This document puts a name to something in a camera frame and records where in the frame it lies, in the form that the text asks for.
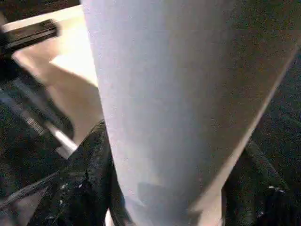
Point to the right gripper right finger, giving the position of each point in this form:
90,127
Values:
258,200

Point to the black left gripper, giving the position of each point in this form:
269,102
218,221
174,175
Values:
35,99

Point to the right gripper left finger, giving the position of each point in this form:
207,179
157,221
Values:
82,188

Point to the white plastic table top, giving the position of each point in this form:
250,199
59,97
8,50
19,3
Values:
70,82

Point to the white plastic table leg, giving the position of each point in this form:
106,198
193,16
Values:
164,94

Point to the black table mat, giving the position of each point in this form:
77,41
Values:
282,117

